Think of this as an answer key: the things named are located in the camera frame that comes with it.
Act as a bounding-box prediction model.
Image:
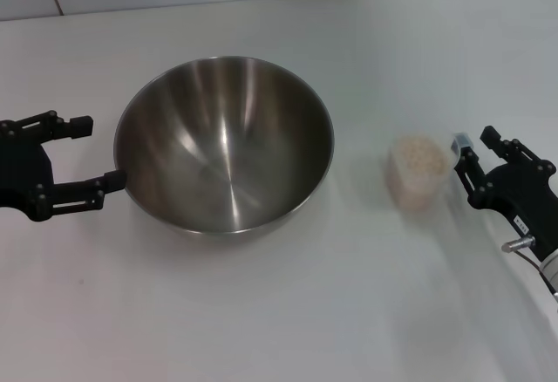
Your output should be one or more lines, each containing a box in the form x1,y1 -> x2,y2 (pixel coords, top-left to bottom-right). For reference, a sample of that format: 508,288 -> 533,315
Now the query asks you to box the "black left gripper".
0,110 -> 128,222

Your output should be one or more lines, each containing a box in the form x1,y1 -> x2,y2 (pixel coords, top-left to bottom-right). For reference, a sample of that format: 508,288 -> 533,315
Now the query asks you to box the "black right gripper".
451,125 -> 558,261

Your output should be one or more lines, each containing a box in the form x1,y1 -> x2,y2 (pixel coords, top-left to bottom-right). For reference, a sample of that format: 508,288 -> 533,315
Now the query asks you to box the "clear plastic measuring cup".
387,131 -> 464,215

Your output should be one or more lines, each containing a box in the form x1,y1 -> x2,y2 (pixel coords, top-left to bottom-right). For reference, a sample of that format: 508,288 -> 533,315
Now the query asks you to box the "stainless steel mixing bowl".
112,55 -> 336,237

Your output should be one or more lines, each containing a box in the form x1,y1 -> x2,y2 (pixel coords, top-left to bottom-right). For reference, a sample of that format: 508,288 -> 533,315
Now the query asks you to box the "silver gripper cable connector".
500,234 -> 536,254

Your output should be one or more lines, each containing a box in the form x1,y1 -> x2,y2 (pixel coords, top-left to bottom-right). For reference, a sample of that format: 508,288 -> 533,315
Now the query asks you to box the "thin right gripper cable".
521,249 -> 558,303

